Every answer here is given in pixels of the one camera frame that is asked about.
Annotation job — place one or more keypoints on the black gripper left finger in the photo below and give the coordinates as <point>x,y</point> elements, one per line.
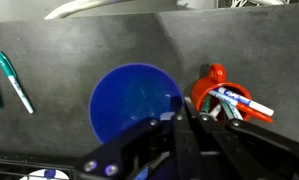
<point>132,150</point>

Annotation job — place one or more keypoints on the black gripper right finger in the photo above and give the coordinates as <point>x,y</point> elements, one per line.
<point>242,150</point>

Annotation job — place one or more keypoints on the blue plastic cup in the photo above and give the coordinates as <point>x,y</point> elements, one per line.
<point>132,100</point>

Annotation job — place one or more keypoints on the white marker red cap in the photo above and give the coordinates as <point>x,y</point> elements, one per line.
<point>255,113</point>

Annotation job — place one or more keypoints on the white marker blue print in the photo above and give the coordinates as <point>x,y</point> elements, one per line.
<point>252,104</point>

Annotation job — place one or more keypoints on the teal capped marker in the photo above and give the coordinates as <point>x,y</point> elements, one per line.
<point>206,105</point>

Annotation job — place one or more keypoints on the black dish rack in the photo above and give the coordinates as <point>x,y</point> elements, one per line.
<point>29,163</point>

